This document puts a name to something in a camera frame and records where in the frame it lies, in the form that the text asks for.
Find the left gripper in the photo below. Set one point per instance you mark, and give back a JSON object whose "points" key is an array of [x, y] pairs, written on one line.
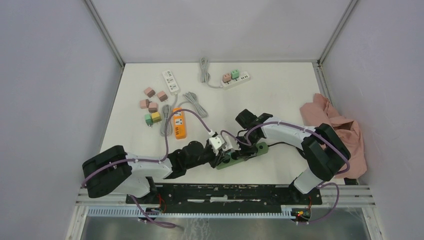
{"points": [[217, 159]]}

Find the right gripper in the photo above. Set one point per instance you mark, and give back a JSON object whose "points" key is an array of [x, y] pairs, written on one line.
{"points": [[244, 153]]}

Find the green power strip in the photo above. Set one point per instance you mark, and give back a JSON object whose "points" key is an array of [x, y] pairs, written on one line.
{"points": [[260, 148]]}

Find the orange power strip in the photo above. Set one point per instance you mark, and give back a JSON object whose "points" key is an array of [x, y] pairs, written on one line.
{"points": [[179, 122]]}

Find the yellow USB adapter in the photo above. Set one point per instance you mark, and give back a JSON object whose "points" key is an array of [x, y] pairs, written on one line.
{"points": [[156, 117]]}

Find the mint adapter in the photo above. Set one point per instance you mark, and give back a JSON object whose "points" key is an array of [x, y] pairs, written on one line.
{"points": [[148, 120]]}

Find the white power strip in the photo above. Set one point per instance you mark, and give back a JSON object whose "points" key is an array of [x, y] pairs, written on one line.
{"points": [[244, 76], [171, 82]]}

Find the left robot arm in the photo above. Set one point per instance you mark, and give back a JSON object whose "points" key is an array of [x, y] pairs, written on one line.
{"points": [[117, 171]]}

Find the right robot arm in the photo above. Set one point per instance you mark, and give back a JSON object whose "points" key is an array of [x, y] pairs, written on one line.
{"points": [[325, 153]]}

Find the green adapter on far strip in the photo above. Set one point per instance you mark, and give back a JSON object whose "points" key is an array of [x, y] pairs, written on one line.
{"points": [[234, 74]]}

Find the pink cloth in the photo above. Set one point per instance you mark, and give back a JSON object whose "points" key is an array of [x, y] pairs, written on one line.
{"points": [[321, 111]]}

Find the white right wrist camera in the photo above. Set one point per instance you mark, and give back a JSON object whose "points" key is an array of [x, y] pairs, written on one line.
{"points": [[230, 145]]}

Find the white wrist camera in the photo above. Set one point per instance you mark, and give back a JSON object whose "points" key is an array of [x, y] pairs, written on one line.
{"points": [[230, 145], [217, 143]]}

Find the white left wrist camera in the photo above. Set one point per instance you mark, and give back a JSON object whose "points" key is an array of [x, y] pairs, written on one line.
{"points": [[217, 143]]}

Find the black mounting base plate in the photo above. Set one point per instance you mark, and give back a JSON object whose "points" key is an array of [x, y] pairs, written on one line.
{"points": [[176, 198]]}

